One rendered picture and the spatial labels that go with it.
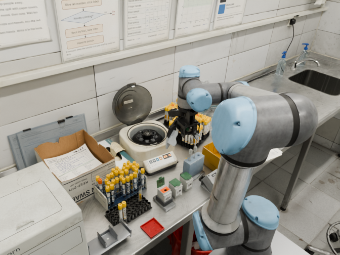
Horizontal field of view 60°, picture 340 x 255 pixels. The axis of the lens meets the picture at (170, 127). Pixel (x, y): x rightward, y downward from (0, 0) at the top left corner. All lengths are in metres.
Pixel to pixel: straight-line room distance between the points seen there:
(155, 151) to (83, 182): 0.36
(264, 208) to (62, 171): 0.85
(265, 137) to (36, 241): 0.63
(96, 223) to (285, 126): 0.85
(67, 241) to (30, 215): 0.13
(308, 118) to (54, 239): 0.71
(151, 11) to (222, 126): 1.03
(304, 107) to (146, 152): 0.87
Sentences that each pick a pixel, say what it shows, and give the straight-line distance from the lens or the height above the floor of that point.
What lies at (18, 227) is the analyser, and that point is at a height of 1.17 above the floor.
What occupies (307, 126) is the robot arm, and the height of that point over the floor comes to 1.52.
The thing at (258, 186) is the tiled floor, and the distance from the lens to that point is 2.78.
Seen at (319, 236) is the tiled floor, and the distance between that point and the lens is 2.59.
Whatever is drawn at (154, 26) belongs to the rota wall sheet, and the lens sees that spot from 1.60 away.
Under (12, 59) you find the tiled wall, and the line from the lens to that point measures 1.32.
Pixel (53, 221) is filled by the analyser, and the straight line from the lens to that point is 0.88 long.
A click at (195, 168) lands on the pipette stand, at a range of 1.38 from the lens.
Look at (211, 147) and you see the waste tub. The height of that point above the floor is 0.94.
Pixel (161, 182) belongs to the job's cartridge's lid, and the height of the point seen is 0.97.
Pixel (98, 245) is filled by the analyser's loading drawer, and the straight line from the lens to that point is 1.13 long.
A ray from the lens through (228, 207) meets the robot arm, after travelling 0.81.
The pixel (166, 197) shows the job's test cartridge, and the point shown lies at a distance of 1.24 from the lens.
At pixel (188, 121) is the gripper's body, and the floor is 1.24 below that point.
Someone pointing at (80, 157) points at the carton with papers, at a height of 0.94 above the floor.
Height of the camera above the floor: 1.83
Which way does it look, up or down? 33 degrees down
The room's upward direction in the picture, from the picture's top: 3 degrees clockwise
